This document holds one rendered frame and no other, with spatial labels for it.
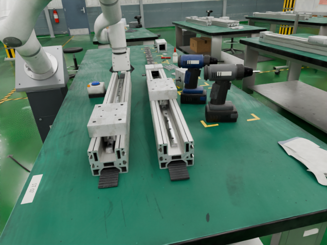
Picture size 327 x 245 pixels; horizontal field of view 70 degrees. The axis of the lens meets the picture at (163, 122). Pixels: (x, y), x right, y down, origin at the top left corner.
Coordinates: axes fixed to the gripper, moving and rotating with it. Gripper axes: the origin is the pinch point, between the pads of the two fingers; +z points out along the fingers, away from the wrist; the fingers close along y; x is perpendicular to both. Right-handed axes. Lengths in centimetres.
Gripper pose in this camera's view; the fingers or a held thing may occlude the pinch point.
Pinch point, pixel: (123, 78)
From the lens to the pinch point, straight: 145.6
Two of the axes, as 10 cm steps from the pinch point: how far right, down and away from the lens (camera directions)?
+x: 1.0, 4.5, -8.9
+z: 0.5, 8.9, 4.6
